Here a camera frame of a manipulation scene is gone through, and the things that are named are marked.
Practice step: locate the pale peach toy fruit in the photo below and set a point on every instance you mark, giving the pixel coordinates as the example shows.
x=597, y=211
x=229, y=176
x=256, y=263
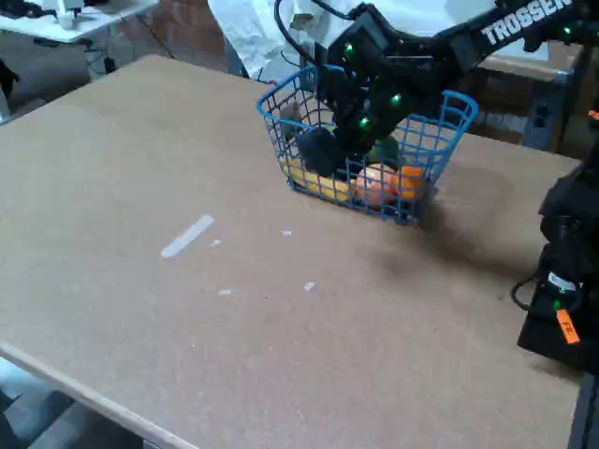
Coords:
x=374, y=187

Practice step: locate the long white tape strip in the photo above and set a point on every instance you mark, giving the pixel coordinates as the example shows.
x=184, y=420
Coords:
x=187, y=236

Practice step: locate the orange toy fruit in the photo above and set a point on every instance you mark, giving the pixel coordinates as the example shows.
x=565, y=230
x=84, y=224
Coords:
x=412, y=182

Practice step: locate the white crumpled sheet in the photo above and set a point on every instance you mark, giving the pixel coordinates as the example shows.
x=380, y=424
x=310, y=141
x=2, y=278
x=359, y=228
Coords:
x=252, y=33

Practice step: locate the white desk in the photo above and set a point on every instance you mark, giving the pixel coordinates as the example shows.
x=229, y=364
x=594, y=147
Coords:
x=107, y=16

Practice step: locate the white object on desk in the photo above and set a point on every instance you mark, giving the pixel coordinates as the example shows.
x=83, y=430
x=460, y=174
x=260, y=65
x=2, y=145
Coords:
x=70, y=16

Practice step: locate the round green toy fruit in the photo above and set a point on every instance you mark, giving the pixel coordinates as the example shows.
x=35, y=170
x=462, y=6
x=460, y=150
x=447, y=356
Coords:
x=386, y=149

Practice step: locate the black metal frame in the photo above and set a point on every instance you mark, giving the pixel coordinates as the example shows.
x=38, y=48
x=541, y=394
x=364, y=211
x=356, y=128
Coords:
x=585, y=411

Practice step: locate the yellow toy banana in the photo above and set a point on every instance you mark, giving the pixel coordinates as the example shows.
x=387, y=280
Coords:
x=323, y=184

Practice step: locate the wooden workbench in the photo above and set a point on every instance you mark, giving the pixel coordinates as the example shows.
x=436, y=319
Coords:
x=515, y=70

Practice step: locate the white red basket tag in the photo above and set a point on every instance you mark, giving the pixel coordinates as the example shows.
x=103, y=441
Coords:
x=291, y=114

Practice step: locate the black power outlet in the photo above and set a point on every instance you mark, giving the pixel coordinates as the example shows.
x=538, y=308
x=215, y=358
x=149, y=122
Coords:
x=540, y=117

